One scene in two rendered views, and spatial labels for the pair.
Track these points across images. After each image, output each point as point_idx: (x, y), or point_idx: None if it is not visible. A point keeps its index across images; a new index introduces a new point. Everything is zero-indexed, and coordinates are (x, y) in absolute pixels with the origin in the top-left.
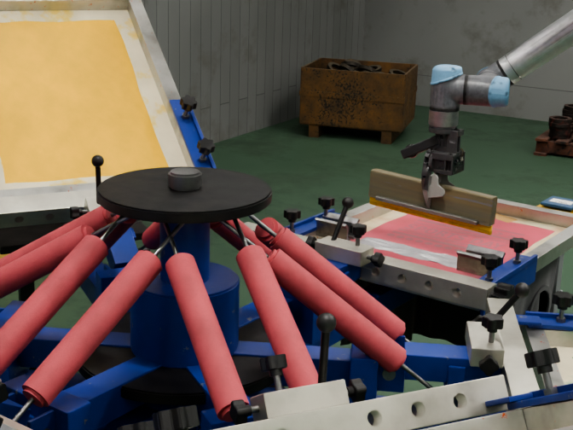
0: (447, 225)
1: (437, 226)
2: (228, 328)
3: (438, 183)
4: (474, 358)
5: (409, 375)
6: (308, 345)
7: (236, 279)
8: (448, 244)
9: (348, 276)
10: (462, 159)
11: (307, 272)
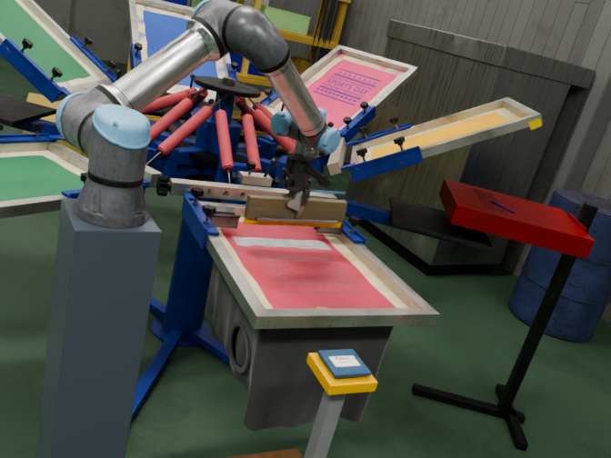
0: (331, 282)
1: (333, 278)
2: (197, 133)
3: (288, 193)
4: None
5: None
6: (184, 151)
7: (207, 121)
8: (290, 259)
9: (240, 184)
10: (286, 178)
11: (176, 105)
